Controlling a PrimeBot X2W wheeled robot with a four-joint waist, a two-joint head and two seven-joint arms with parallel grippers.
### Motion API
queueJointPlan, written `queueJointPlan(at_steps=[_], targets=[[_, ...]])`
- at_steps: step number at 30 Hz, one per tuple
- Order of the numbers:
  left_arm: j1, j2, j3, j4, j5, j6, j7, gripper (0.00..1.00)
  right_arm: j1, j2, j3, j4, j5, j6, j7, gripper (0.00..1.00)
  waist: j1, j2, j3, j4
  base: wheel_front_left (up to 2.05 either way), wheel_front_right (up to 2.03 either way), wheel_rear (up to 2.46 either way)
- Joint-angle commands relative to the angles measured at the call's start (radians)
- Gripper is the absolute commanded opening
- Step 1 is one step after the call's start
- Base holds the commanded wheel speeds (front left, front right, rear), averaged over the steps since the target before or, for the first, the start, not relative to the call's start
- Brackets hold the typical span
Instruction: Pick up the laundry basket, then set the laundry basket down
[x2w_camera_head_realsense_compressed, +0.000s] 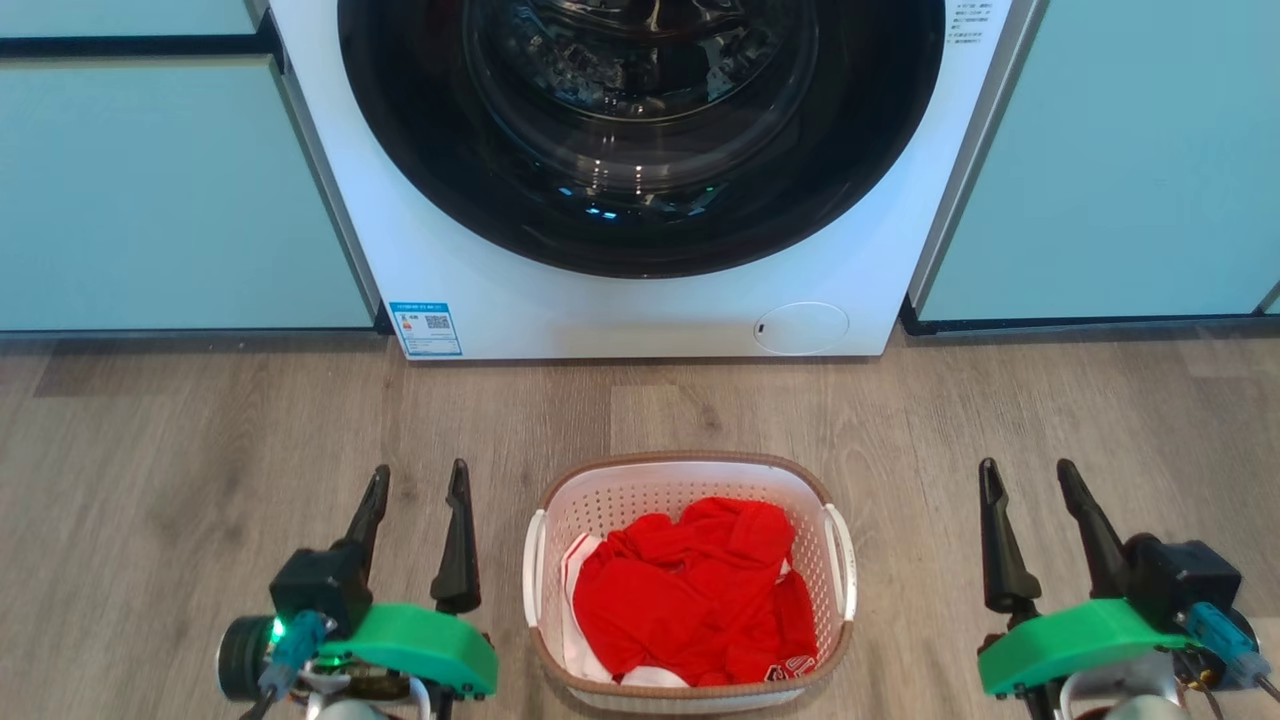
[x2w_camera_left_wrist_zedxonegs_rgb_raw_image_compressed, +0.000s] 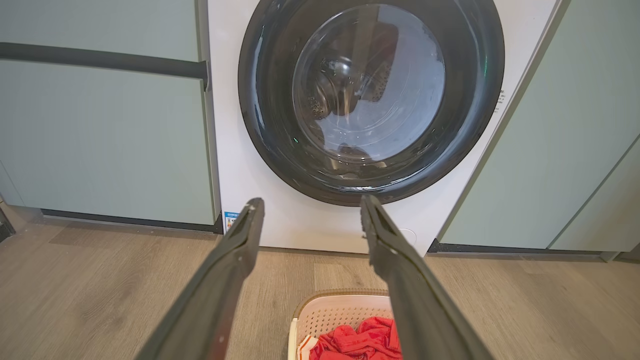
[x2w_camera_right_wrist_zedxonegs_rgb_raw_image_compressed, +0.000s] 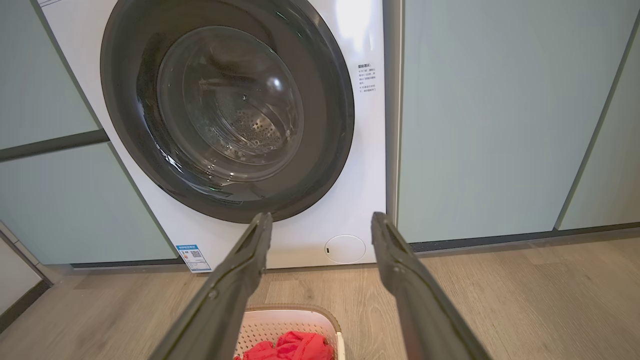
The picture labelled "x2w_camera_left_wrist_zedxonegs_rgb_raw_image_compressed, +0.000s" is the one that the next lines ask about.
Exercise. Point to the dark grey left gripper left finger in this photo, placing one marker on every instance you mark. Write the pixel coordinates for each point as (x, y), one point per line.
(220, 290)

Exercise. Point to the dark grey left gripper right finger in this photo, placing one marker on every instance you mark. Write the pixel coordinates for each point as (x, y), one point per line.
(410, 290)

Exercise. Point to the white perforated laundry basket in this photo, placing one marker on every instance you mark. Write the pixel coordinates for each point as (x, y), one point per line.
(330, 315)

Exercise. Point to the round white filter cover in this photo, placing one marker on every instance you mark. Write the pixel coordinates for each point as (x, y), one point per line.
(409, 236)

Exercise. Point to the blue white energy label sticker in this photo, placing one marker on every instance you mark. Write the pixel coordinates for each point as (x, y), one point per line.
(230, 221)

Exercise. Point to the white front-load washing machine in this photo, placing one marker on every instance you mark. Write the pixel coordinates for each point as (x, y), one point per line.
(300, 227)

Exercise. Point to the white garment with red trim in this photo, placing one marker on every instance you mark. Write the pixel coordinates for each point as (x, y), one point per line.
(304, 350)

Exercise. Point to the black round glass washer door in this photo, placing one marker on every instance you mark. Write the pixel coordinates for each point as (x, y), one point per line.
(270, 150)

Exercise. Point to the narrow pale green cabinet door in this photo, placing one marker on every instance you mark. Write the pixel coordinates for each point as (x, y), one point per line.
(605, 215)

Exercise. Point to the tall pale green cabinet door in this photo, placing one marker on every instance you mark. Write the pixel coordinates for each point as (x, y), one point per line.
(550, 125)

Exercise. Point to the pale green cabinet drawer front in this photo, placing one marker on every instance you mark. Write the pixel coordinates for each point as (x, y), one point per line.
(100, 25)

